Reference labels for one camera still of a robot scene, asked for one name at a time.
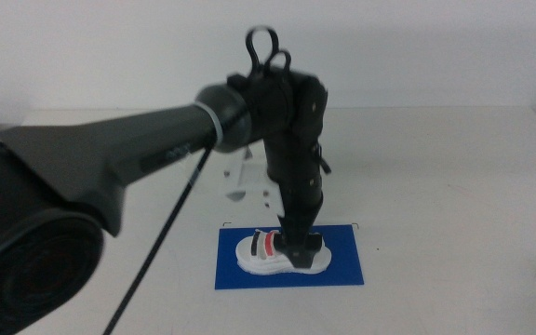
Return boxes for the white sandal black red straps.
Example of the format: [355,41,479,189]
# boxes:
[234,228,333,276]

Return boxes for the blue rectangular mat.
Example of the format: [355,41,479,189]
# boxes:
[214,224,366,291]

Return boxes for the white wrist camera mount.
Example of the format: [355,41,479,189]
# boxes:
[223,147,284,217]

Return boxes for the black straight arm cable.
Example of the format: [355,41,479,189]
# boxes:
[101,142,215,335]

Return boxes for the black looped wrist cable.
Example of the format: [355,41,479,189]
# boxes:
[244,25,293,78]

